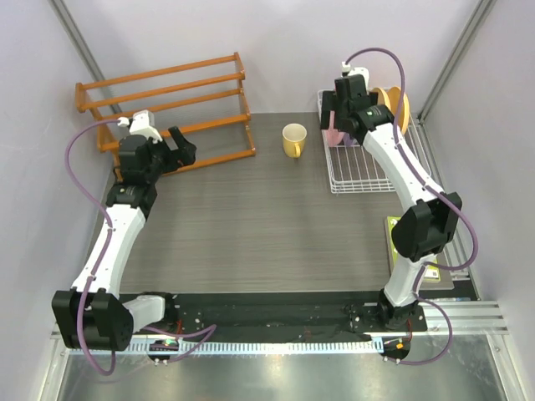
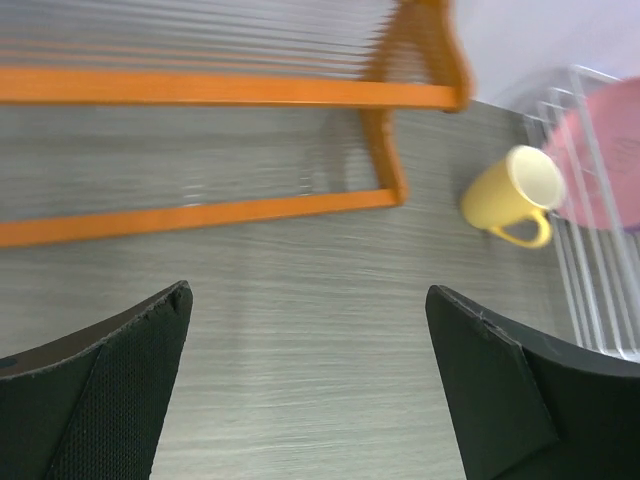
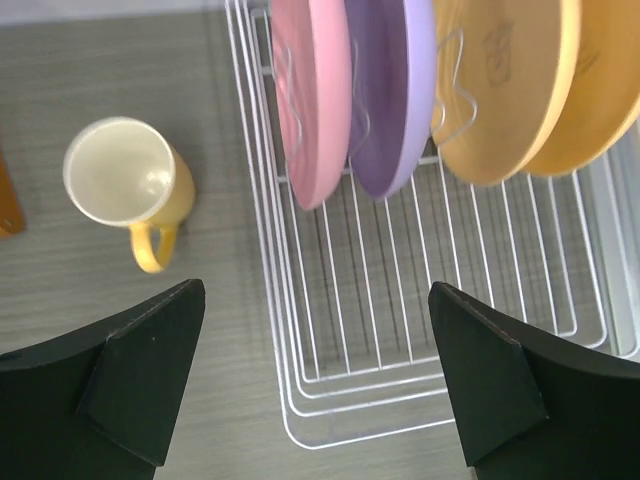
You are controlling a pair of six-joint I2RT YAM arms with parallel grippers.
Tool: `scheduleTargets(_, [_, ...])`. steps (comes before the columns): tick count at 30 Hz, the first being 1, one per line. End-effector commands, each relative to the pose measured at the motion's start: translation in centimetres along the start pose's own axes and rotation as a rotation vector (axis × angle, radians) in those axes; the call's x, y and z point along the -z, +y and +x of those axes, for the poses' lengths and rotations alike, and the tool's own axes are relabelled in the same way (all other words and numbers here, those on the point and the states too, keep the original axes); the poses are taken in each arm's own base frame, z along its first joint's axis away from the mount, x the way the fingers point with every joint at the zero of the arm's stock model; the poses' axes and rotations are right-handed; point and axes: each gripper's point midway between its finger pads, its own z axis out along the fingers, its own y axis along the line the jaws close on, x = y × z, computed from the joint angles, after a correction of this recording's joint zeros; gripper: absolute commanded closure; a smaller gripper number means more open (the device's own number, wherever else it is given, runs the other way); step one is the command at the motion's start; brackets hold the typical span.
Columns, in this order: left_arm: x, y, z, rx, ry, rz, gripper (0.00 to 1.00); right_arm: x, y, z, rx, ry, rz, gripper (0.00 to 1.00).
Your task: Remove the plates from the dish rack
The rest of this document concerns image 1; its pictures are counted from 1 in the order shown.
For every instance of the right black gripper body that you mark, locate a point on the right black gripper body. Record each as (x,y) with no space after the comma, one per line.
(339,112)

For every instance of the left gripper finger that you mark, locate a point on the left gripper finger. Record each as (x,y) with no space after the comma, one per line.
(177,136)
(187,154)

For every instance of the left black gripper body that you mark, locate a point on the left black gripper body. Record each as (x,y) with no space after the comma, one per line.
(164,160)

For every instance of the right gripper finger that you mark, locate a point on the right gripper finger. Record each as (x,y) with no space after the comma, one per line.
(373,98)
(327,106)

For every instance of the yellow plate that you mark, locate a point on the yellow plate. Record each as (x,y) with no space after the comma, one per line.
(382,97)

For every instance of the orange plate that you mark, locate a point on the orange plate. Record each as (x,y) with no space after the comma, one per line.
(396,97)

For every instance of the pink plate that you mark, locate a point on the pink plate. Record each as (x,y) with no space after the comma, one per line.
(335,137)

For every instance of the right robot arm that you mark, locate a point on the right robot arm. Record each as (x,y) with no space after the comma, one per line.
(430,215)

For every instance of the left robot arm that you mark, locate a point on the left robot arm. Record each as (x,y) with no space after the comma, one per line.
(90,314)

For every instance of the orange wooden rack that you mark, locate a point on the orange wooden rack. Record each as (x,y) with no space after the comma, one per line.
(84,103)

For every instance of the yellow mug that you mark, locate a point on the yellow mug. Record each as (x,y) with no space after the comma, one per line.
(294,136)

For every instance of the green comic book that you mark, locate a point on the green comic book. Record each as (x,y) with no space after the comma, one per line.
(432,275)

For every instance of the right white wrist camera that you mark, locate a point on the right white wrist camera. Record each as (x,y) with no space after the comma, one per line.
(347,70)

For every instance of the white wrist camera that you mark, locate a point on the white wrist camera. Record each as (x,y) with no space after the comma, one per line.
(141,123)
(347,70)

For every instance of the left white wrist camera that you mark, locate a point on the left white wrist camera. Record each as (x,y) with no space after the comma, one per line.
(141,123)

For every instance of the white wire dish rack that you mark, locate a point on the white wire dish rack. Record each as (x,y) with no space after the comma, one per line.
(353,170)

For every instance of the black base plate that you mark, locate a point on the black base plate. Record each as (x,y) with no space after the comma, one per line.
(289,317)

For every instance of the slotted cable duct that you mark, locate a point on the slotted cable duct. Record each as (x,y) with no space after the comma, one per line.
(146,346)

